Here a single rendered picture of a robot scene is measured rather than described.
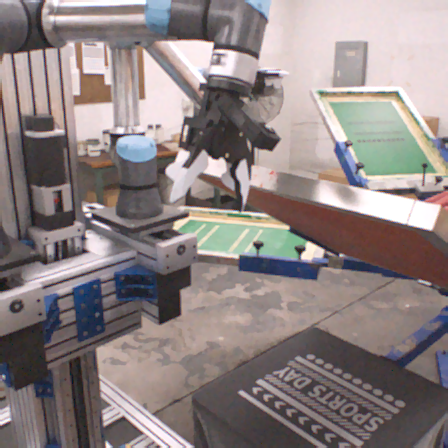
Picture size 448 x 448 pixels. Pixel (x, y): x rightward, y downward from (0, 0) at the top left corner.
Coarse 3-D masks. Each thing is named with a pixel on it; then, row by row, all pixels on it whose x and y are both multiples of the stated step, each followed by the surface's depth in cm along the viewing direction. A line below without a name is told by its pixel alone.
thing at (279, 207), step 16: (256, 192) 98; (272, 208) 114; (288, 208) 103; (288, 224) 134; (304, 224) 120; (320, 224) 108; (320, 240) 145; (336, 240) 127; (352, 240) 114; (352, 256) 157; (368, 256) 136; (400, 272) 144
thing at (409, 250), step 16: (304, 208) 94; (320, 208) 86; (336, 224) 98; (352, 224) 90; (368, 224) 83; (384, 224) 77; (368, 240) 103; (384, 240) 94; (400, 240) 86; (416, 240) 80; (384, 256) 120; (400, 256) 108; (416, 256) 98; (432, 256) 90; (416, 272) 129; (432, 272) 114
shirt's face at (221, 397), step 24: (312, 336) 144; (264, 360) 132; (288, 360) 132; (336, 360) 132; (360, 360) 132; (384, 360) 132; (216, 384) 122; (240, 384) 122; (384, 384) 122; (408, 384) 122; (432, 384) 122; (216, 408) 114; (240, 408) 114; (408, 408) 114; (432, 408) 114; (264, 432) 107; (288, 432) 106; (384, 432) 106; (408, 432) 106
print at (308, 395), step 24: (312, 360) 132; (264, 384) 122; (288, 384) 122; (312, 384) 122; (336, 384) 122; (360, 384) 122; (264, 408) 114; (288, 408) 114; (312, 408) 114; (336, 408) 114; (360, 408) 114; (384, 408) 114; (312, 432) 106; (336, 432) 106; (360, 432) 106
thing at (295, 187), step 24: (216, 168) 99; (264, 168) 91; (264, 192) 93; (288, 192) 85; (312, 192) 82; (336, 192) 79; (360, 192) 76; (360, 216) 78; (384, 216) 72; (408, 216) 70; (432, 216) 68; (432, 240) 74
